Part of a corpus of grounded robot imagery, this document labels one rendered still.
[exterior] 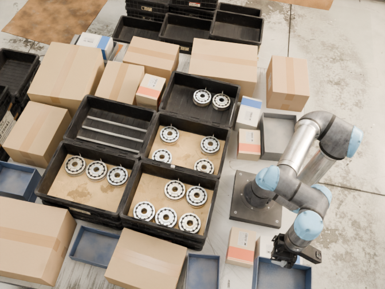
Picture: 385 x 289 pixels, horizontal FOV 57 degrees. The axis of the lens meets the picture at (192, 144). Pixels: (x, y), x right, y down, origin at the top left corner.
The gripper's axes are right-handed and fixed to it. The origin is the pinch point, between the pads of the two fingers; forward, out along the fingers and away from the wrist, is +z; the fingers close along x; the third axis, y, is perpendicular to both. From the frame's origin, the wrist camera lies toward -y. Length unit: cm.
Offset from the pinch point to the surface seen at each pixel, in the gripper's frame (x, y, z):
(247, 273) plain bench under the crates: -6.6, 5.9, 41.4
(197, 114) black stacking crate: -81, 47, 22
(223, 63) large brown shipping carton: -115, 39, 12
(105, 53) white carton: -119, 115, 25
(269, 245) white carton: -18.5, -1.3, 31.3
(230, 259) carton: -8.7, 15.6, 33.7
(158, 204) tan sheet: -24, 54, 27
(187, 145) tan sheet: -60, 48, 24
